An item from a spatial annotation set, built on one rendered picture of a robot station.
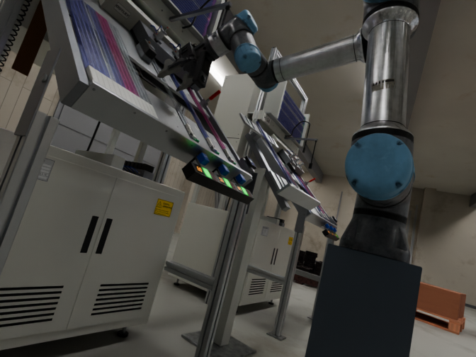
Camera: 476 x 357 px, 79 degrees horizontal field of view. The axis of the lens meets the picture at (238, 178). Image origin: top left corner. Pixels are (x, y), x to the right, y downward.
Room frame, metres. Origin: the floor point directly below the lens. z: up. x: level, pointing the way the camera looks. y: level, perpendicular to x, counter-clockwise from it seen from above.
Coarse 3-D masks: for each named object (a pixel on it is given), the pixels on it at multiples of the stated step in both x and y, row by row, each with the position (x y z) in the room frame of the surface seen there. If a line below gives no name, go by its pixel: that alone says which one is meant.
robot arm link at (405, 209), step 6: (414, 174) 0.64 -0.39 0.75; (360, 198) 0.67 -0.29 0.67; (408, 198) 0.63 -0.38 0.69; (360, 204) 0.67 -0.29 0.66; (366, 204) 0.65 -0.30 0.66; (396, 204) 0.61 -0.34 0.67; (402, 204) 0.62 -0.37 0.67; (408, 204) 0.64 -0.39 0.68; (384, 210) 0.63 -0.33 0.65; (390, 210) 0.62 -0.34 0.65; (396, 210) 0.62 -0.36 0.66; (402, 210) 0.63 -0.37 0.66; (408, 210) 0.64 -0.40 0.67
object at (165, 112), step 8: (88, 80) 0.56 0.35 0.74; (152, 96) 0.81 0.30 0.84; (152, 104) 0.77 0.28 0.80; (160, 104) 0.82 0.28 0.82; (160, 112) 0.78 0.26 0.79; (168, 112) 0.83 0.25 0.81; (176, 112) 0.90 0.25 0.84; (168, 120) 0.79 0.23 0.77; (176, 120) 0.85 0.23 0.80; (176, 128) 0.81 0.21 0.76; (184, 128) 0.86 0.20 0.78; (192, 128) 0.92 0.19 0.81; (200, 136) 0.95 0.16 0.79; (208, 144) 0.95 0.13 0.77; (216, 144) 1.04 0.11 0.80; (224, 144) 1.13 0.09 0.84; (224, 152) 1.05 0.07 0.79; (240, 168) 1.10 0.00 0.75
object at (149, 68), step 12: (84, 0) 0.85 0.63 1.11; (96, 0) 0.96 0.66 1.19; (120, 24) 1.01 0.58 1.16; (132, 48) 0.94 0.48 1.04; (132, 60) 0.89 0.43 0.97; (144, 60) 0.97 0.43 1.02; (156, 60) 1.10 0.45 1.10; (144, 72) 1.03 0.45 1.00; (156, 72) 0.99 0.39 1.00; (156, 84) 1.05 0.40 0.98; (168, 84) 1.02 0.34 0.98; (180, 84) 1.17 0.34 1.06; (180, 96) 1.08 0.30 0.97
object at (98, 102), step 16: (80, 96) 0.54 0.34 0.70; (96, 96) 0.55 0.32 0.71; (112, 96) 0.57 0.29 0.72; (96, 112) 0.58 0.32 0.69; (112, 112) 0.60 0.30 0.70; (128, 112) 0.61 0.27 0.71; (144, 112) 0.64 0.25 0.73; (128, 128) 0.65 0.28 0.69; (144, 128) 0.67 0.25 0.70; (160, 128) 0.69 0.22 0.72; (160, 144) 0.74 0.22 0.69; (176, 144) 0.76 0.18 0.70; (192, 144) 0.79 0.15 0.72; (192, 160) 0.85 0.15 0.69; (224, 160) 0.91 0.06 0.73; (224, 176) 0.99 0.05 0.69
